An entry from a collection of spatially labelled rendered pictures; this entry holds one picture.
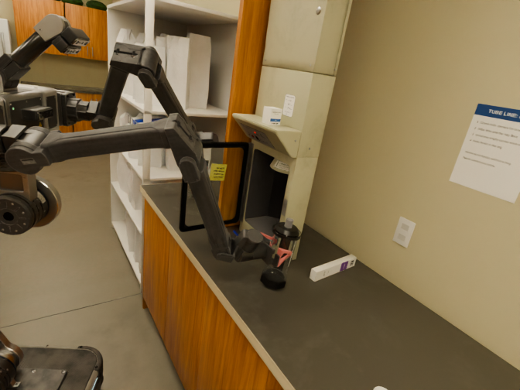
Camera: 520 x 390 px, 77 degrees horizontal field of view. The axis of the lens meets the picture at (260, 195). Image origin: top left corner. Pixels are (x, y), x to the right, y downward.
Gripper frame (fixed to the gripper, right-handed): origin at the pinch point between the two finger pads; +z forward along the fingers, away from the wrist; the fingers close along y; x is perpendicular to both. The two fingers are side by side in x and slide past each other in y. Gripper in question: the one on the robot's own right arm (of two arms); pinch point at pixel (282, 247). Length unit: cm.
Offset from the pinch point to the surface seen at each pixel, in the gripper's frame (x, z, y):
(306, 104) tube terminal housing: -51, 4, 11
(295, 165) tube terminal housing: -28.7, 6.2, 10.3
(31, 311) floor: 118, -74, 134
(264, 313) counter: 16.6, -12.4, -12.5
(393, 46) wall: -79, 46, 14
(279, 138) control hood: -38.1, -4.2, 10.8
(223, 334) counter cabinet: 37.4, -16.5, 1.7
